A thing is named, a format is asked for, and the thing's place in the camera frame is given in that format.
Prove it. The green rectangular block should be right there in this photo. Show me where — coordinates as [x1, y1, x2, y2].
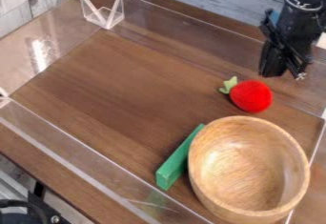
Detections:
[155, 124, 204, 191]

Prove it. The clear acrylic corner bracket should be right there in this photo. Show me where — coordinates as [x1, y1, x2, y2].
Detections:
[80, 0, 124, 30]

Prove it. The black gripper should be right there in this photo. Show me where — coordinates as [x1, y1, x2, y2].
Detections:
[258, 3, 323, 80]

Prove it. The clear acrylic left wall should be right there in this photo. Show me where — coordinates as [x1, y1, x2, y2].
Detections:
[0, 0, 99, 96]

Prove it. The clear acrylic front wall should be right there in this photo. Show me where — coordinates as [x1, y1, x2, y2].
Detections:
[0, 97, 212, 224]

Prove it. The red felt ball with leaf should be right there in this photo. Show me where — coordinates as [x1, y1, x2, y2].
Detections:
[218, 76, 272, 113]

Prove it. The clear acrylic wall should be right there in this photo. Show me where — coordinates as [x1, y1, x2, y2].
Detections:
[0, 0, 99, 96]
[112, 0, 326, 114]
[0, 97, 212, 224]

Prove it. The wooden bowl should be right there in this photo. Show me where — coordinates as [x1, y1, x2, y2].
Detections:
[187, 116, 311, 224]

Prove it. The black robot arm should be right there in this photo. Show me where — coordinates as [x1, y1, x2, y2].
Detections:
[258, 0, 326, 80]

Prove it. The clear acrylic back wall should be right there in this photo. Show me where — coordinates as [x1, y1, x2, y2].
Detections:
[112, 0, 326, 114]

